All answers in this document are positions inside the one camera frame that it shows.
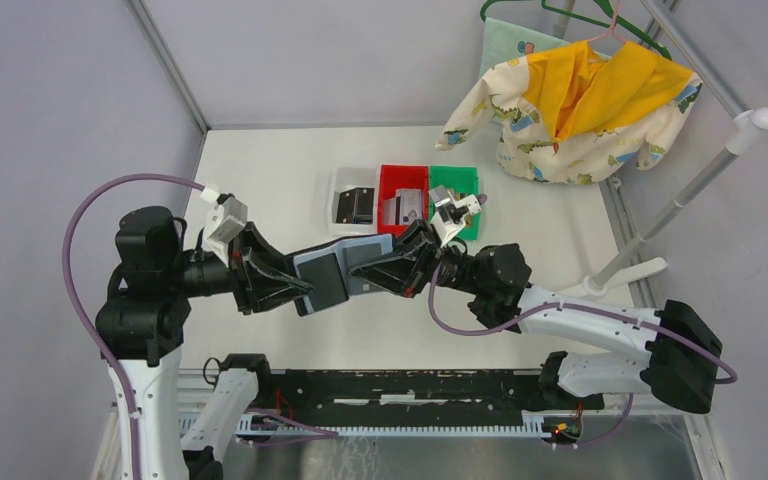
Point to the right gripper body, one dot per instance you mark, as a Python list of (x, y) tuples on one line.
[(452, 264)]

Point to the green clothes hanger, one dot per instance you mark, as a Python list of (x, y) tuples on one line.
[(644, 36)]

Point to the cards in red bin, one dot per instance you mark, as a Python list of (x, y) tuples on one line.
[(404, 207)]

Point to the white cable tray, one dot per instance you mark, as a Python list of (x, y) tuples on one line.
[(258, 426)]

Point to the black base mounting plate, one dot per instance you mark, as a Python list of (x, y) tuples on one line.
[(418, 398)]

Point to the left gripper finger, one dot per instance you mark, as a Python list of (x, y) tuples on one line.
[(271, 262), (266, 299)]

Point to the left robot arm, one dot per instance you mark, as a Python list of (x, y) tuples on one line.
[(142, 324)]

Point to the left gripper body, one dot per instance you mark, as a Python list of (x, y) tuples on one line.
[(246, 279)]

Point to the light green towel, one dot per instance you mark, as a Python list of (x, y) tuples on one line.
[(503, 46)]

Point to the green plastic bin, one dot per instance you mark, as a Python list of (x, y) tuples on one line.
[(460, 182)]

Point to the black leather card holder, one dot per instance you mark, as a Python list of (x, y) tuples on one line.
[(350, 252)]

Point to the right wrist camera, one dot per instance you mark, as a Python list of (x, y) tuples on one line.
[(448, 219)]

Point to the yellow cream children's jacket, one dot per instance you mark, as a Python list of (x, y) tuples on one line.
[(630, 115)]

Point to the pink clothes hanger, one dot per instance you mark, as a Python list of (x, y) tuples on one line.
[(611, 30)]

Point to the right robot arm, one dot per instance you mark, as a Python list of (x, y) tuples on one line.
[(669, 353)]

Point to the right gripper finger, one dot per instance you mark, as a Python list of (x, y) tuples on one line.
[(400, 281), (412, 249)]

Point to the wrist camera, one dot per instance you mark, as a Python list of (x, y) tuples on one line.
[(223, 223), (448, 219)]

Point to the dark grey credit card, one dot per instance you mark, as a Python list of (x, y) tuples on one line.
[(325, 275)]

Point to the red plastic bin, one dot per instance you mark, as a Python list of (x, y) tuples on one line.
[(392, 177)]

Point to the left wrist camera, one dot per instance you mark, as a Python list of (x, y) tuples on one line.
[(223, 223)]

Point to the white plastic bin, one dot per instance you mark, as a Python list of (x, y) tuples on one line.
[(345, 178)]

